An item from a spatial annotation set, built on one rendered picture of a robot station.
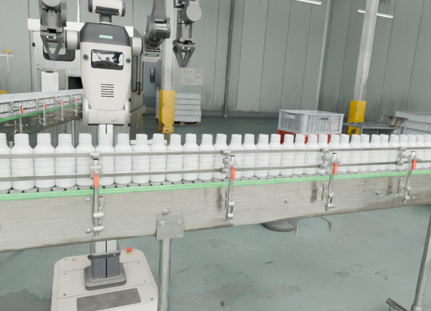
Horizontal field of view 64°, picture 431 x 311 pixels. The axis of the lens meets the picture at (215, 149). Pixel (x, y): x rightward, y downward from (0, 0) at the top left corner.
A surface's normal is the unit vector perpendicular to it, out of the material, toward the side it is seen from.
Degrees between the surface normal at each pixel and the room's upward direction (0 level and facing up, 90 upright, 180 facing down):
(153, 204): 90
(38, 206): 90
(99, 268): 90
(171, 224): 90
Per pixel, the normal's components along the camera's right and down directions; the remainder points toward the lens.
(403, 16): -0.92, 0.01
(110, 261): 0.39, 0.20
